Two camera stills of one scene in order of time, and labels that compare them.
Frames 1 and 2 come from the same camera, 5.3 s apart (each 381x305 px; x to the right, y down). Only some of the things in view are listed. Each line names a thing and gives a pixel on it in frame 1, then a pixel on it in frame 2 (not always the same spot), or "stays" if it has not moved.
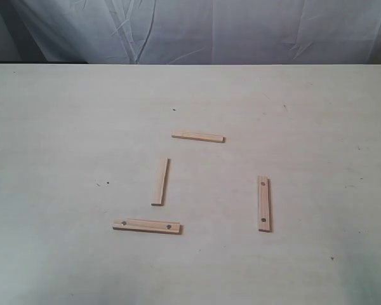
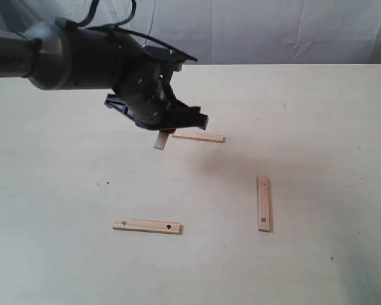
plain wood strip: (162, 167) → (161, 140)
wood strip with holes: (265, 204) stays
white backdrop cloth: (209, 32) stays
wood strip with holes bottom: (169, 227) stays
